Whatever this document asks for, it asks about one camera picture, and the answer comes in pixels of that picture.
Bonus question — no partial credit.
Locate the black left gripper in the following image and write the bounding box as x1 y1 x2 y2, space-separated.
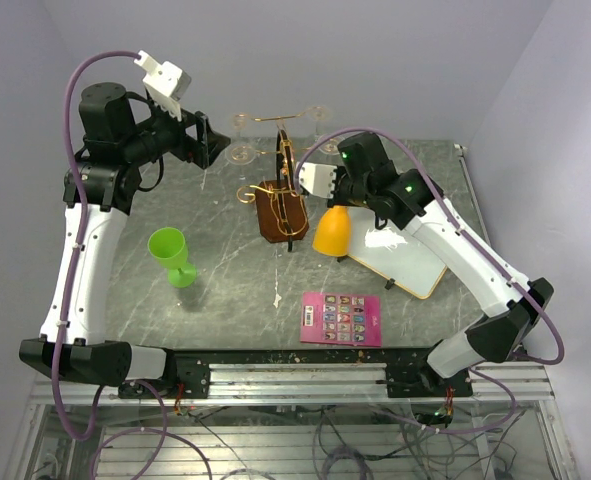
123 96 231 169

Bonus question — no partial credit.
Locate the clear wine glass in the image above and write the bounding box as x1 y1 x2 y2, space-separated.
226 112 250 143
319 137 343 156
306 105 333 141

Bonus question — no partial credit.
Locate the orange plastic goblet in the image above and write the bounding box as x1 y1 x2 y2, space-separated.
312 205 351 258

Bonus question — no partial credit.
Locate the green plastic goblet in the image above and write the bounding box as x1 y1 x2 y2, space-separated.
147 227 197 288

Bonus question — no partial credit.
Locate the clear tall champagne flute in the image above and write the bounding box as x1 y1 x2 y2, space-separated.
225 142 257 166

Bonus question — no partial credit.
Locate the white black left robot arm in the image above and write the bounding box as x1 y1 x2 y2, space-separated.
19 82 230 397

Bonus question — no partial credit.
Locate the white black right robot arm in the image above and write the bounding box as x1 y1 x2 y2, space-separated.
332 128 554 396

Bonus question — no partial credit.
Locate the gold framed mirror tray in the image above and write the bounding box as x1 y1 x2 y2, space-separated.
348 207 447 300

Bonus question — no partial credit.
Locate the pink sticker card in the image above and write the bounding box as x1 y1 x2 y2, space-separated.
300 292 382 348

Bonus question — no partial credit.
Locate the gold wire wine glass rack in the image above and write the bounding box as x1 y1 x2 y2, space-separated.
236 108 309 252

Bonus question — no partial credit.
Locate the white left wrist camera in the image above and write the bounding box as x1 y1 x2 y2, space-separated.
134 50 191 121

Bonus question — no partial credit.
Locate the aluminium rail base frame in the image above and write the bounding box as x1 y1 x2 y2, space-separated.
7 349 579 479

